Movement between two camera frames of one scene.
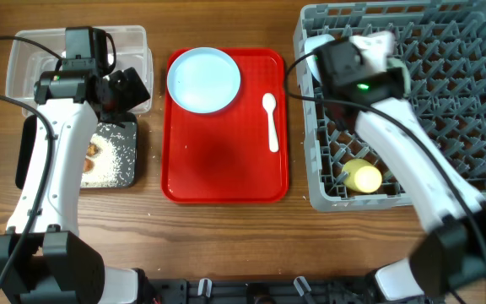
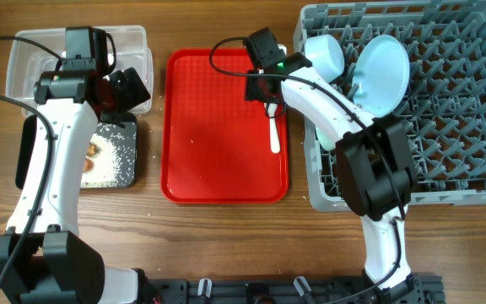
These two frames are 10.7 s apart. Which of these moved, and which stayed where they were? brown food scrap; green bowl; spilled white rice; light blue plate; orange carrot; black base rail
Moved: light blue plate; green bowl
Stayed: black base rail; spilled white rice; brown food scrap; orange carrot
